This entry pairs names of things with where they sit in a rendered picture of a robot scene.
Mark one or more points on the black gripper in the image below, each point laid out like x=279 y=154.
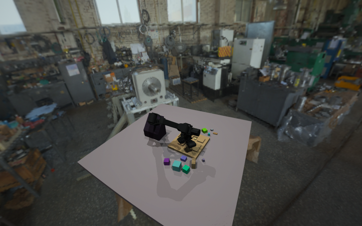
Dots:
x=189 y=142

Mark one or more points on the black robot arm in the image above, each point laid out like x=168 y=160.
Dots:
x=182 y=127

